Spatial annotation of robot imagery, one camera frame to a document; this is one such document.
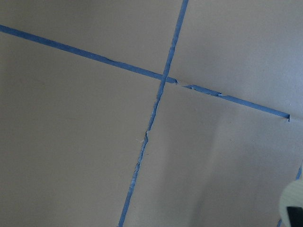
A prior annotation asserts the white mug dark inside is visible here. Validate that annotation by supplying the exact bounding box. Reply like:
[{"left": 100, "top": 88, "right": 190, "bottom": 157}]
[{"left": 279, "top": 177, "right": 303, "bottom": 227}]

